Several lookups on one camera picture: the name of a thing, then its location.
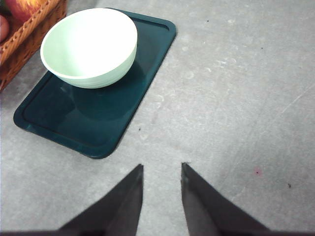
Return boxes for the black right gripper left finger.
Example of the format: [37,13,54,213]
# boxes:
[59,164,143,236]

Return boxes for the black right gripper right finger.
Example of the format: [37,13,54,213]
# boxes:
[181,162,270,236]

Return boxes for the light green ceramic bowl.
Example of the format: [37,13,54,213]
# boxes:
[40,8,138,89]

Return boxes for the brown wicker basket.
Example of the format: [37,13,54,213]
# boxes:
[0,0,68,92]

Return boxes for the dark teal rectangular tray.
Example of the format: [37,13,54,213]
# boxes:
[13,8,177,159]

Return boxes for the dark purple fruit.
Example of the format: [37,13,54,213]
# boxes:
[0,15,10,43]

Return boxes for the red yellow apple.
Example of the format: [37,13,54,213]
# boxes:
[5,0,47,22]

